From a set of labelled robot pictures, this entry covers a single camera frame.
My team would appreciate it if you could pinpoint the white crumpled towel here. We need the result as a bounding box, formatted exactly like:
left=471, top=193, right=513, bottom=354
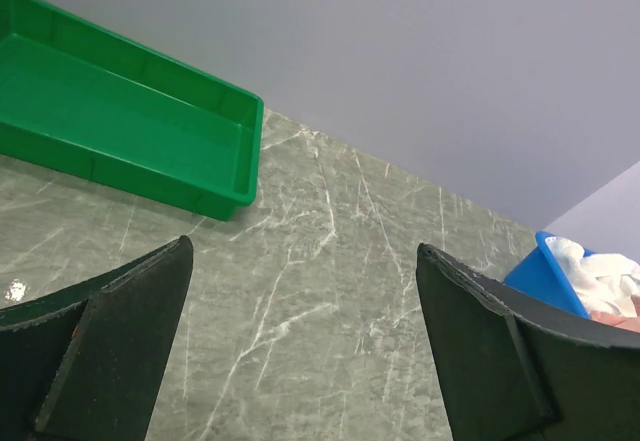
left=545, top=236, right=639, bottom=318

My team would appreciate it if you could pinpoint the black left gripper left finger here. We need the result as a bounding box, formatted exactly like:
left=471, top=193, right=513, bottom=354
left=1, top=236, right=194, bottom=440

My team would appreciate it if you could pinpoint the blue plastic bin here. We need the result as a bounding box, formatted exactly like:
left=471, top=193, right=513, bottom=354
left=504, top=231, right=590, bottom=319

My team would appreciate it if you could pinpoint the pink towel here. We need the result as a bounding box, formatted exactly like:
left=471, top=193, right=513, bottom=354
left=590, top=295, right=640, bottom=333

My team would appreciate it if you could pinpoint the green plastic tray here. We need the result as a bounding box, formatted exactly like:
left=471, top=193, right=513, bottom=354
left=1, top=0, right=264, bottom=221

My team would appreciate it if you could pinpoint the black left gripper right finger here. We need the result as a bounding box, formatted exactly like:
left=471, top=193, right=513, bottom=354
left=416, top=244, right=639, bottom=441

